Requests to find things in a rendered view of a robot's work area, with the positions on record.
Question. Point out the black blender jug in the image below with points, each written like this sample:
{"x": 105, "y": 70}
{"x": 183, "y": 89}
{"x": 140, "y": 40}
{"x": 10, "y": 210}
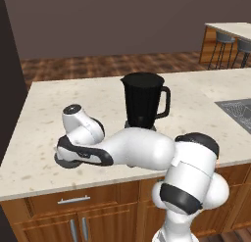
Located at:
{"x": 142, "y": 99}

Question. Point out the grey metal sink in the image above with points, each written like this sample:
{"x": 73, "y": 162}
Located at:
{"x": 238, "y": 113}

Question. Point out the wooden cupboard door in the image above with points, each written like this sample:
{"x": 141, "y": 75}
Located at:
{"x": 111, "y": 224}
{"x": 45, "y": 231}
{"x": 243, "y": 208}
{"x": 148, "y": 216}

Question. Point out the grey bar stool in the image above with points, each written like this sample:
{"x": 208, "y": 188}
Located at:
{"x": 225, "y": 38}
{"x": 244, "y": 46}

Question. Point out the wooden drawer front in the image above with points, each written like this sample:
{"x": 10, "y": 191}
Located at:
{"x": 98, "y": 195}
{"x": 237, "y": 173}

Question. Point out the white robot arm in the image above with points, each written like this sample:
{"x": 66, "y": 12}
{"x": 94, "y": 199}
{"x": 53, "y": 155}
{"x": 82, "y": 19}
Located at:
{"x": 143, "y": 148}

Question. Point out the wooden counter with pale top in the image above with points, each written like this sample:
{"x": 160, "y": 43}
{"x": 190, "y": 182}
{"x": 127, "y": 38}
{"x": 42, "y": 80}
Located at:
{"x": 209, "y": 40}

